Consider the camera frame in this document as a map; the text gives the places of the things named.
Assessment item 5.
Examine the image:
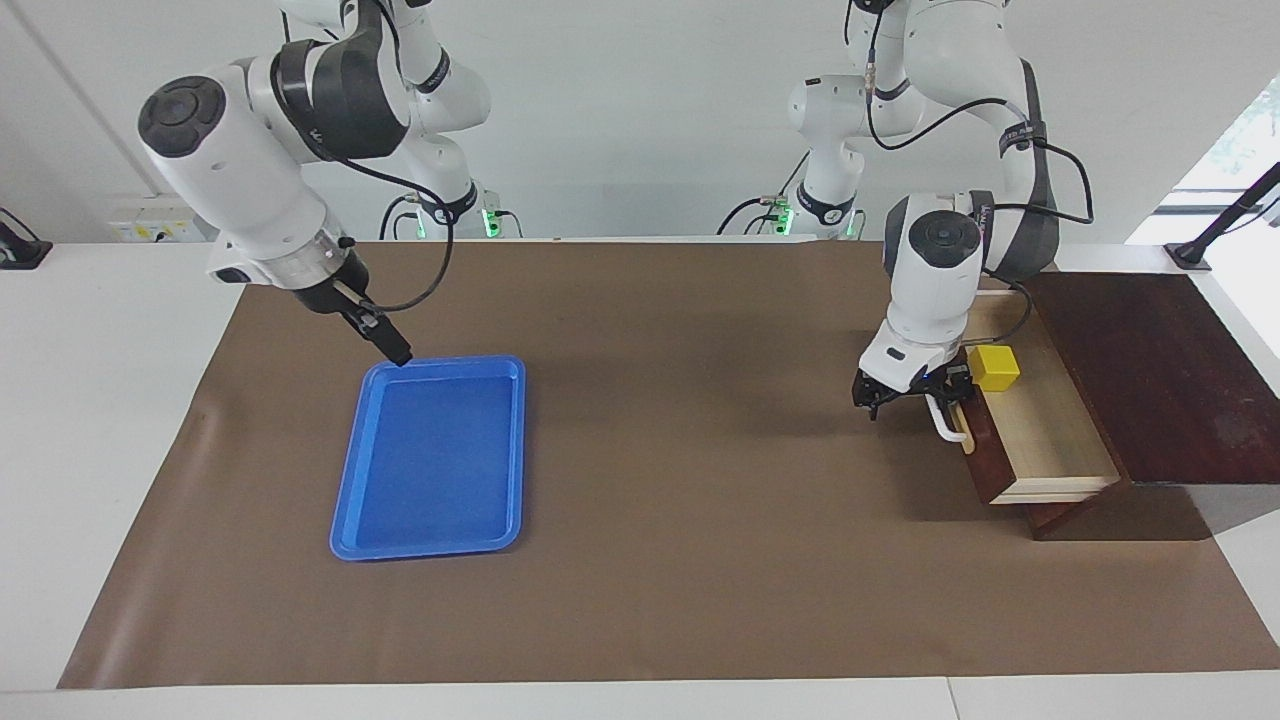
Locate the white wall power outlet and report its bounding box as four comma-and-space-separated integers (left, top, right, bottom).
108, 195, 206, 244

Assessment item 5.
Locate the brown table mat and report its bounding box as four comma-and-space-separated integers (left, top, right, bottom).
57, 238, 1280, 691

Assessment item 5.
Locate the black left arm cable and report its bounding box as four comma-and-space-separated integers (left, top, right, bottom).
865, 0, 1094, 346

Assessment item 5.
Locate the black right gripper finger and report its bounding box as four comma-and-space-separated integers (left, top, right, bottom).
340, 305, 406, 366
358, 298, 414, 366

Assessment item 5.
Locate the blue plastic tray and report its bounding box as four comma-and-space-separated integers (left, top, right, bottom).
329, 355, 528, 562

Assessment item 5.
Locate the white drawer handle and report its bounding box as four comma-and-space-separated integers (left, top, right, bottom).
925, 393, 971, 444

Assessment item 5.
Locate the black stand with pole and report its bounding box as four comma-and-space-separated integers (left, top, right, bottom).
1165, 163, 1280, 273

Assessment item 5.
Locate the wooden drawer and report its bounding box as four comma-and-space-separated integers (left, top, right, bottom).
925, 288, 1121, 506

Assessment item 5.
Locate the dark wooden cabinet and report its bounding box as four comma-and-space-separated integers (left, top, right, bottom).
1010, 270, 1280, 541

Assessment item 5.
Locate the yellow cube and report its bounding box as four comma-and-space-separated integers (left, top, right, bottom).
967, 345, 1021, 393

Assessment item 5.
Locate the bright window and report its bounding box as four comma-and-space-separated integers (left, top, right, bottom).
1125, 75, 1280, 246

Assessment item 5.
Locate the black base cable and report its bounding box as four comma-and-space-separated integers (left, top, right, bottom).
715, 150, 809, 236
378, 193, 421, 241

